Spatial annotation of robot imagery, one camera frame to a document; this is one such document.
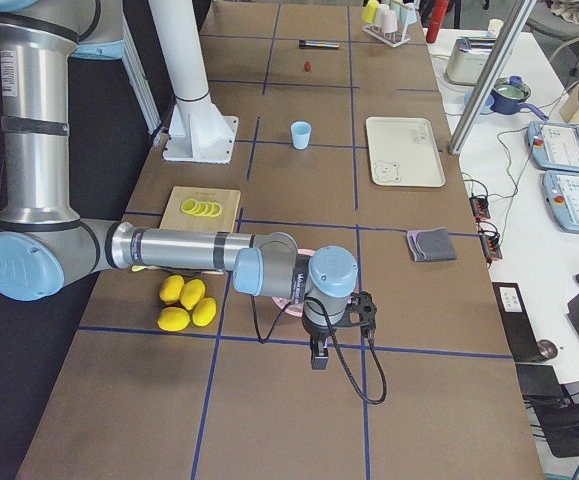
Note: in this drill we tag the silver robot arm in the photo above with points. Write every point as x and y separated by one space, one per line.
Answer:
45 245

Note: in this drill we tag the light blue plastic cup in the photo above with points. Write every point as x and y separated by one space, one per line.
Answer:
300 134

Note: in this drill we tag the white cup rack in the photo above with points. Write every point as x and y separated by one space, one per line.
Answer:
406 16

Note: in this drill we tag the cream bear serving tray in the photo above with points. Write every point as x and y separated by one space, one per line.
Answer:
403 152

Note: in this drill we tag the yellow lemon back right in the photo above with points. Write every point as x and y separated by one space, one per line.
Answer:
192 293

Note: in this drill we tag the black metal muddler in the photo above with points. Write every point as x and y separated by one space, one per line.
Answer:
318 45

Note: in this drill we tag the yellow lemon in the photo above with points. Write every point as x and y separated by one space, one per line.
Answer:
170 289
192 293
204 312
173 319

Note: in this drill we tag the yellow lemon front left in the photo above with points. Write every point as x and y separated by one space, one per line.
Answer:
173 319

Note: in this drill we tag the folded grey cloth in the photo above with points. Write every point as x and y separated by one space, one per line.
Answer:
431 245

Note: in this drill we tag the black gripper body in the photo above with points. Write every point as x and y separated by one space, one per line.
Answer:
317 332

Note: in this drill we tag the red bottle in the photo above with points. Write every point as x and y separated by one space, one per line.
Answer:
436 20

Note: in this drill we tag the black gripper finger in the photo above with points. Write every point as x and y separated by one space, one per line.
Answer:
314 359
322 357

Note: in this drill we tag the yellow plastic knife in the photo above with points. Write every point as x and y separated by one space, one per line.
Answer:
138 268

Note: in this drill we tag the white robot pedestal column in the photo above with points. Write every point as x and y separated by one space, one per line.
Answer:
198 131

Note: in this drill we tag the lower teach pendant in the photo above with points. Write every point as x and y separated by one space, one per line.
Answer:
562 195

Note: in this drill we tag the upper teach pendant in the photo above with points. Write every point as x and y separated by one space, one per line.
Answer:
554 146

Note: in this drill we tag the lower orange connector board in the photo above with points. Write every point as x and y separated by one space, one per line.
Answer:
490 245

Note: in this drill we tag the row of lemon slices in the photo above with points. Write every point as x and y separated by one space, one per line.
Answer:
201 208

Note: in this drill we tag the orange connector board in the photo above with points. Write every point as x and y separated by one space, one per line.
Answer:
480 207
490 245

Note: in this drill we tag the aluminium frame post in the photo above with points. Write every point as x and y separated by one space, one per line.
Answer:
502 48

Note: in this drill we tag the black power strip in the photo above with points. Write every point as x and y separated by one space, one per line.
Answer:
516 323

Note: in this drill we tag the teach pendant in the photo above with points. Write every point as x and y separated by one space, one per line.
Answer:
562 195
554 146

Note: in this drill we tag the pink bowl of ice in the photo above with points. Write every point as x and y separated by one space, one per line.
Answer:
295 310

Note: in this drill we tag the wooden cutting board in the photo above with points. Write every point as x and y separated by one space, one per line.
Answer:
197 221

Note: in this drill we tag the blue pot with lid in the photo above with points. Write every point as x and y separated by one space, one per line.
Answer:
511 95

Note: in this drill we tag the upper orange connector board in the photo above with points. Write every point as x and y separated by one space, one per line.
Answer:
480 207

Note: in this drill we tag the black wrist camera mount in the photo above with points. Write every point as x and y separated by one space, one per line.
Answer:
364 310

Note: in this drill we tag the yellow lemon back left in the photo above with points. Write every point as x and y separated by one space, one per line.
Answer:
170 289

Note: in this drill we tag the yellow lemon front right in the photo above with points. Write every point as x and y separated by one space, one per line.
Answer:
204 312

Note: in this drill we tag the pink cup on rack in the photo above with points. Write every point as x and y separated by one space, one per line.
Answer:
388 21

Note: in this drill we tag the yellow cup on rack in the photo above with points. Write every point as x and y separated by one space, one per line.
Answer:
370 11

